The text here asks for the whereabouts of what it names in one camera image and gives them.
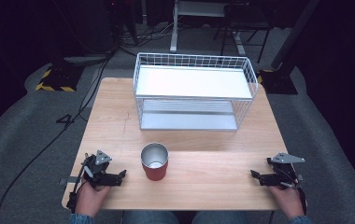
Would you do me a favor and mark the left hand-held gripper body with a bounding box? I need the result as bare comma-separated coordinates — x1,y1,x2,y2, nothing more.
81,149,120,189

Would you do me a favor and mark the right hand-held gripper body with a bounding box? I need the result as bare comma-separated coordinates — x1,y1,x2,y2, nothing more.
265,151,306,189

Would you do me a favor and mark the person's right hand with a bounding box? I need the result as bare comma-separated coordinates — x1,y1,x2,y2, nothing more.
268,184,306,220

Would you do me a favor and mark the person's left hand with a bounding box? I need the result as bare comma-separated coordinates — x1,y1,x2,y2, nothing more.
74,181,112,219

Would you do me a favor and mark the grey tape strip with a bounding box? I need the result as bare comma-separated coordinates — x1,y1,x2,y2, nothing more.
58,175,78,187

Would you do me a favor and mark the red cup with metal inside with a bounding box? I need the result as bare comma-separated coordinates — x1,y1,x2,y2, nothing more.
140,142,170,182

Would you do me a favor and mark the person's left leg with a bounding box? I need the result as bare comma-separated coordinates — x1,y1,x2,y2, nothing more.
122,210,180,224

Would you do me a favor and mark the black base with hazard stripes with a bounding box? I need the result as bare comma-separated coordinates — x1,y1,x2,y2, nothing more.
35,64,85,93
257,68,299,95

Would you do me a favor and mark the dark slanted stand pole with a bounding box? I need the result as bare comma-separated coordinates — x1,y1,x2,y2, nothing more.
270,0,321,71

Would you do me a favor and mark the black chair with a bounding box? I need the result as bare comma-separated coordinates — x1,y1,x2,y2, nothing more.
212,2,275,64

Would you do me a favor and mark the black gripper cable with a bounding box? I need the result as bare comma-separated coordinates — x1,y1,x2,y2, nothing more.
65,153,92,210

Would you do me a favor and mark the black wrist strap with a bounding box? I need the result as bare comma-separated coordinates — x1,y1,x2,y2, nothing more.
296,186,308,217

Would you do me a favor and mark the long black floor cable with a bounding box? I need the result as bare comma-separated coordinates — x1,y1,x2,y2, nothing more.
0,54,113,224

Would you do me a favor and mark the white wire shelf rack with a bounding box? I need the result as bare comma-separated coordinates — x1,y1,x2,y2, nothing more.
133,51,259,132

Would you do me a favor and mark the bundle of floor cables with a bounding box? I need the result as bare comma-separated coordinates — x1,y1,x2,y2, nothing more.
116,18,179,49

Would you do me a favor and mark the white desk frame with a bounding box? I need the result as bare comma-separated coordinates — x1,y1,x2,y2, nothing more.
169,0,248,57

